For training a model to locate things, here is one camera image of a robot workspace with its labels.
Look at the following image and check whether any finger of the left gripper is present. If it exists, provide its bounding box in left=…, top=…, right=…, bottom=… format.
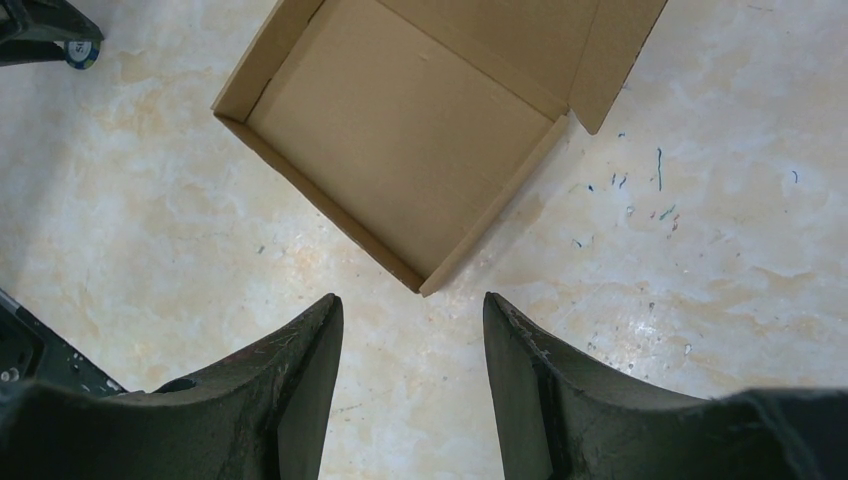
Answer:
left=1, top=0, right=104, bottom=67

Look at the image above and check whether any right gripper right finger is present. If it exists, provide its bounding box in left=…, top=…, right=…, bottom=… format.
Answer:
left=483, top=292, right=847, bottom=479

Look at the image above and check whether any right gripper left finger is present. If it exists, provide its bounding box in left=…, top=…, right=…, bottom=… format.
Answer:
left=1, top=294, right=344, bottom=479

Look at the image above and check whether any brown cardboard box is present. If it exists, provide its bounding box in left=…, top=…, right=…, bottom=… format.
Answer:
left=212, top=1, right=664, bottom=296

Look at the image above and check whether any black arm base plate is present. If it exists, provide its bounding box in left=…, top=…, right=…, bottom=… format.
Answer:
left=1, top=292, right=126, bottom=398

